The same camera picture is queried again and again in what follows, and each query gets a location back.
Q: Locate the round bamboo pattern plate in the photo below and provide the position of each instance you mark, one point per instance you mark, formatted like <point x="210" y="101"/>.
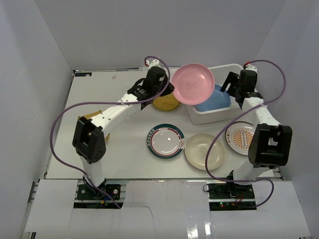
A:
<point x="166" y="103"/>

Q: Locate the fan-shaped bamboo pattern plate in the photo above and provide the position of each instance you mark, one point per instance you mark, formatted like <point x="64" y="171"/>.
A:
<point x="92" y="115"/>

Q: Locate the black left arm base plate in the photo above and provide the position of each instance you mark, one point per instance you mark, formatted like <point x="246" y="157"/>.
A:
<point x="87" y="193"/>

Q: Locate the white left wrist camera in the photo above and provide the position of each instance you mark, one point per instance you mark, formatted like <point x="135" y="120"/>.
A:
<point x="153" y="63"/>

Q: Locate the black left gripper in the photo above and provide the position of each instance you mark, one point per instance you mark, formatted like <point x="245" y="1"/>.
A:
<point x="165" y="89"/>

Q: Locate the white plate orange sun pattern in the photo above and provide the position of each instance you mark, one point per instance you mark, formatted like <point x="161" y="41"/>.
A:
<point x="239" y="135"/>

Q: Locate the cream round plate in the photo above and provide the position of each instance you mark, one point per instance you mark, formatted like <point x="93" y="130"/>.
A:
<point x="196" y="150"/>

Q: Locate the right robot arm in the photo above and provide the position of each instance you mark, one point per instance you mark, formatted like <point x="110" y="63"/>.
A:
<point x="271" y="141"/>

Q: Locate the white plate green red rim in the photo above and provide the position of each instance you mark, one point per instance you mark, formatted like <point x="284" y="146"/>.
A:
<point x="165" y="141"/>

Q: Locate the black label sticker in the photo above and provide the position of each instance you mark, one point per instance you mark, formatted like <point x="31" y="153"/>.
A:
<point x="83" y="74"/>

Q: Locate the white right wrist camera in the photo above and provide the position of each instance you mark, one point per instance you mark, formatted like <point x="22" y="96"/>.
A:
<point x="249" y="66"/>

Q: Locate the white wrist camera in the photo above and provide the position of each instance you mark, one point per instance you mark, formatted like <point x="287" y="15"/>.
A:
<point x="249" y="66"/>
<point x="153" y="63"/>

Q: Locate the pink round plate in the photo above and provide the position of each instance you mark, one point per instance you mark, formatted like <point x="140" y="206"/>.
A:
<point x="193" y="84"/>

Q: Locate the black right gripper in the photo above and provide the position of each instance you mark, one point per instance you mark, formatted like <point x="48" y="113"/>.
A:
<point x="233" y="78"/>

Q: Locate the white plastic bin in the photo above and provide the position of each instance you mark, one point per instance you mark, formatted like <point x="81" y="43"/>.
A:
<point x="220" y="74"/>

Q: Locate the blue round plate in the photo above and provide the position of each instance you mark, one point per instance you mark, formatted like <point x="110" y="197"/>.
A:
<point x="217" y="100"/>

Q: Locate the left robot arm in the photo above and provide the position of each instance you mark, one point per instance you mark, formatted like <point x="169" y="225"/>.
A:
<point x="89" y="136"/>

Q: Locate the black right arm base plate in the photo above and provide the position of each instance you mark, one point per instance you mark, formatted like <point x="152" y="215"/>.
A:
<point x="224" y="191"/>

